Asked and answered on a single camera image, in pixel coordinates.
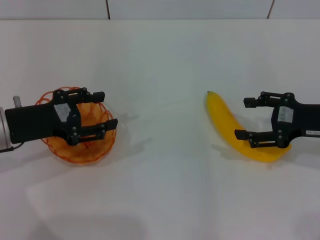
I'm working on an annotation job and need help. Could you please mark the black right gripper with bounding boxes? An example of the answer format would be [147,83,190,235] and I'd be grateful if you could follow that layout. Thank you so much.
[234,91,320,149]

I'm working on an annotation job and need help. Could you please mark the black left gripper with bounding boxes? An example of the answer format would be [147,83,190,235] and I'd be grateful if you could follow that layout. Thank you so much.
[4,87,118,147]

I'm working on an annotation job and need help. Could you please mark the yellow banana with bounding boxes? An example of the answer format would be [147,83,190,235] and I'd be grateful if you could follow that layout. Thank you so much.
[205,90,292,163]

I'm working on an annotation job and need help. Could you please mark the orange wire basket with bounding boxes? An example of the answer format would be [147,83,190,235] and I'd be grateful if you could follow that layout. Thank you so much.
[34,86,118,165]

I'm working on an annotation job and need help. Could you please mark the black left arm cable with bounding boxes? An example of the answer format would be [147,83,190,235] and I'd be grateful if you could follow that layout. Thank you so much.
[0,141,25,154]

